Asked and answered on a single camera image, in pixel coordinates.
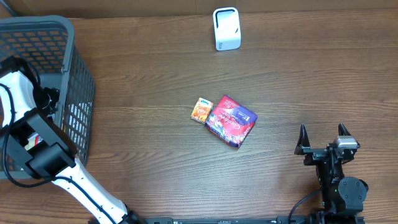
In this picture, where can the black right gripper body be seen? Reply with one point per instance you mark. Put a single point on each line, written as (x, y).
(314, 156)

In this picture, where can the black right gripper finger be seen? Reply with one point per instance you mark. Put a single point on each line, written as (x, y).
(342, 130)
(303, 144)

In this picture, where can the red purple pad package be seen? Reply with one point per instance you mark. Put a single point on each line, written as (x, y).
(231, 121)

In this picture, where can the orange tissue packet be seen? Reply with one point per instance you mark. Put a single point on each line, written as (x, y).
(202, 110)

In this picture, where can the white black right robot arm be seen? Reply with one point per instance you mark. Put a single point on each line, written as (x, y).
(342, 196)

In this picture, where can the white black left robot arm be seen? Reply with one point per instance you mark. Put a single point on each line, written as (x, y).
(35, 151)

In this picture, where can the white barcode scanner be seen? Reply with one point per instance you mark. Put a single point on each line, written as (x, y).
(227, 28)

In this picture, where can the gray plastic shopping basket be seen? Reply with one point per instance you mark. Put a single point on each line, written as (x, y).
(47, 44)

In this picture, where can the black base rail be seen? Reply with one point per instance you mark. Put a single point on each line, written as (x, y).
(277, 220)

